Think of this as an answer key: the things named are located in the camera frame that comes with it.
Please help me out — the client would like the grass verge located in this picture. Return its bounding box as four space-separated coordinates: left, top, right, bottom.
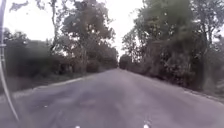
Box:
6 70 101 94
146 75 224 103

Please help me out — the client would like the grey asphalt road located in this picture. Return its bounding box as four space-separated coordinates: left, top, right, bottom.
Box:
0 68 224 128

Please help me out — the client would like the row of trees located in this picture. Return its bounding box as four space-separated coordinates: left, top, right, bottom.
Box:
2 0 120 84
118 0 224 96

